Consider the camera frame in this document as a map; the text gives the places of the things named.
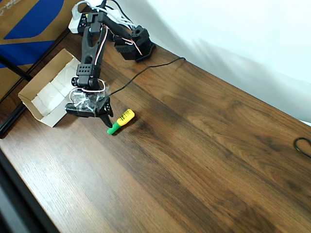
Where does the black power adapter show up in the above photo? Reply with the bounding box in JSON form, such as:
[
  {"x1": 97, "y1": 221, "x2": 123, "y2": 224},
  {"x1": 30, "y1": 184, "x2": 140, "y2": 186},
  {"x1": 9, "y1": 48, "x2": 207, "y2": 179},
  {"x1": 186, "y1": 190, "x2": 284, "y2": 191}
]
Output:
[{"x1": 78, "y1": 12, "x2": 91, "y2": 34}]

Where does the black metal frame bar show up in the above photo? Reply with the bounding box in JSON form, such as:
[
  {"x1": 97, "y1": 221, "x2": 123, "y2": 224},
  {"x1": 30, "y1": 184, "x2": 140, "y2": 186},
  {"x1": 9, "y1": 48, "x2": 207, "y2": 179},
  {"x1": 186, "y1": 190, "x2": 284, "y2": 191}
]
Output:
[{"x1": 0, "y1": 104, "x2": 25, "y2": 139}]

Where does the yellow bottle with green cap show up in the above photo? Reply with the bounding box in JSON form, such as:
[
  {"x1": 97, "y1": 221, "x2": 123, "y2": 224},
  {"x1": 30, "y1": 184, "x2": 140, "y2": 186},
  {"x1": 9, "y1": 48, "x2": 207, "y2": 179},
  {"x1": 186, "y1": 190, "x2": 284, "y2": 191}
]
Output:
[{"x1": 106, "y1": 109, "x2": 136, "y2": 135}]

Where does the black metal pole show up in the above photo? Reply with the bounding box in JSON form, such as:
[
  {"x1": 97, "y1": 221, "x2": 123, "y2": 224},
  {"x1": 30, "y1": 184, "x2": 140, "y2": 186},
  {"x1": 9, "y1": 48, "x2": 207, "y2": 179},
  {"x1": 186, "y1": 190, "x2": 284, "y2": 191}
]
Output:
[{"x1": 0, "y1": 55, "x2": 34, "y2": 82}]

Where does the large brown blue cardboard box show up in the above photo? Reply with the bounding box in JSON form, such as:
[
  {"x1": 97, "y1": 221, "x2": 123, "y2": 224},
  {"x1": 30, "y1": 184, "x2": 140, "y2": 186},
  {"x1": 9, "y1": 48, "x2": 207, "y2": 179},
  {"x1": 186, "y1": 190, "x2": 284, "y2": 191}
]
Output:
[{"x1": 0, "y1": 0, "x2": 87, "y2": 102}]

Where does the white cardboard box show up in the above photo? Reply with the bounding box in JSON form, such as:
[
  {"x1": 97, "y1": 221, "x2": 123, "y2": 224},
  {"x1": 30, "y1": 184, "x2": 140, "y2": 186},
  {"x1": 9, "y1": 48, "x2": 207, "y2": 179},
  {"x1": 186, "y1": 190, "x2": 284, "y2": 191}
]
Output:
[{"x1": 18, "y1": 48, "x2": 85, "y2": 128}]

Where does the camera wrapped in clear plastic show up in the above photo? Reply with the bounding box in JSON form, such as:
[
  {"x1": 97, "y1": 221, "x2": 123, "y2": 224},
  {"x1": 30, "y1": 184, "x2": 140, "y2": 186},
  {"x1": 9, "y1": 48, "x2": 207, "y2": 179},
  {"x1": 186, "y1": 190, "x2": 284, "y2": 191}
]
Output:
[{"x1": 69, "y1": 82, "x2": 110, "y2": 112}]

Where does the black cable loop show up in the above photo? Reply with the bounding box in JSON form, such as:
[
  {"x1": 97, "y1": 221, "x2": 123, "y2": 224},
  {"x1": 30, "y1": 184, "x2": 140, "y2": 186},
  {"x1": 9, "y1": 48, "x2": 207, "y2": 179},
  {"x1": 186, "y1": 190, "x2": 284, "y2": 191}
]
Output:
[{"x1": 294, "y1": 137, "x2": 311, "y2": 158}]

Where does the white power strip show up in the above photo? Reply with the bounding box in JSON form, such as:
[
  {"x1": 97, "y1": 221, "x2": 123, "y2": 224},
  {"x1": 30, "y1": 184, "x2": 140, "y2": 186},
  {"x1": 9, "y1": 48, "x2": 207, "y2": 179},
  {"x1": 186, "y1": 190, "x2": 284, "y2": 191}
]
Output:
[
  {"x1": 68, "y1": 2, "x2": 85, "y2": 34},
  {"x1": 106, "y1": 7, "x2": 137, "y2": 29}
]

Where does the thin black camera cable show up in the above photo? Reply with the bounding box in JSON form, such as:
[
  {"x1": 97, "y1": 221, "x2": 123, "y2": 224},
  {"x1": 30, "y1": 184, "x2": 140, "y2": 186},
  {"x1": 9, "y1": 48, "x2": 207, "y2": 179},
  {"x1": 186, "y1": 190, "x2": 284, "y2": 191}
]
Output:
[{"x1": 108, "y1": 57, "x2": 187, "y2": 97}]

